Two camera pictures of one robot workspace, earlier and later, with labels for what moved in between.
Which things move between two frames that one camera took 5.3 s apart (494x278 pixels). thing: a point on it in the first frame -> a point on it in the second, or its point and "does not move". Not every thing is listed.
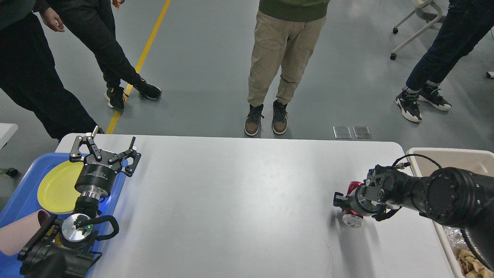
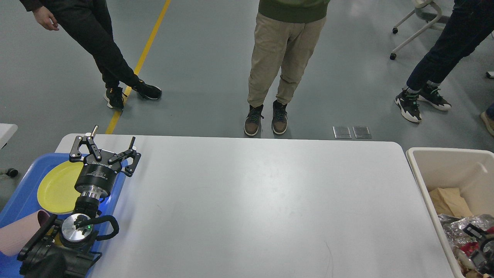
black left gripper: [97, 175] does not move
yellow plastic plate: [56, 191] does not move
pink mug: [13, 238] does not move
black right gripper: [364, 200] -> [484, 262]
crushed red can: [350, 218] -> [468, 248]
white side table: [7, 130] does not move
